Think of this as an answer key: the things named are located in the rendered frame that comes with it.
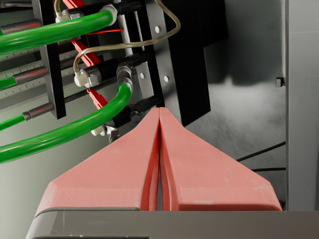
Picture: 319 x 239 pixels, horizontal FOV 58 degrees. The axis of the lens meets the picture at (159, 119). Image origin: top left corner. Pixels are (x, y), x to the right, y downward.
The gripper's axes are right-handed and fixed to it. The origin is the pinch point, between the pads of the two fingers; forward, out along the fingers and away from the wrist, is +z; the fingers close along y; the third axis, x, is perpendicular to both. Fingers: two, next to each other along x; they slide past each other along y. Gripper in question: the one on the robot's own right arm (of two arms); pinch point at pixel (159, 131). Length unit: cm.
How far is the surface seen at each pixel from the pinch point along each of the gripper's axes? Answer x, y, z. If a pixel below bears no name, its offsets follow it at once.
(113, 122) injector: 18.8, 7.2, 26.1
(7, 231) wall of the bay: 52, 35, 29
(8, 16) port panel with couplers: 9, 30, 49
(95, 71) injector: 10.8, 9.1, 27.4
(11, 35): -0.3, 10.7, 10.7
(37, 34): -0.2, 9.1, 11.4
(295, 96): 11.0, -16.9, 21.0
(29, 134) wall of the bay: 33, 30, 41
